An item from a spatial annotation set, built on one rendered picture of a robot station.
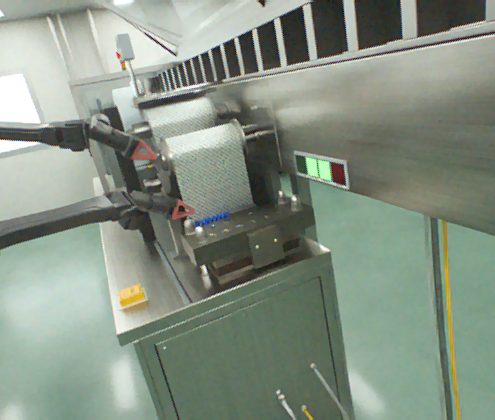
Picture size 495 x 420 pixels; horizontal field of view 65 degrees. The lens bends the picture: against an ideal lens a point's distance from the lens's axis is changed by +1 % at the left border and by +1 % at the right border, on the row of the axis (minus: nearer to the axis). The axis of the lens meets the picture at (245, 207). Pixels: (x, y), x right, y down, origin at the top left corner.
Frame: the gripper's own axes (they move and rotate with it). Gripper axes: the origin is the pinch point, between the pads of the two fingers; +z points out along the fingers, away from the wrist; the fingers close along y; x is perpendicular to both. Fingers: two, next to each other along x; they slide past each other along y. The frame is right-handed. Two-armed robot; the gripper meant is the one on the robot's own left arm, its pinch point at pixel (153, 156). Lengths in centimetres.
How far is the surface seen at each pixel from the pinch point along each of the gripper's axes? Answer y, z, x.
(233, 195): 7.9, 28.1, -0.2
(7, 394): -95, 8, -170
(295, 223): 28.4, 41.1, 1.8
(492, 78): 86, 15, 37
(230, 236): 27.8, 22.8, -9.5
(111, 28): -559, 8, 101
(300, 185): -4, 60, 13
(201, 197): 7.5, 18.0, -5.1
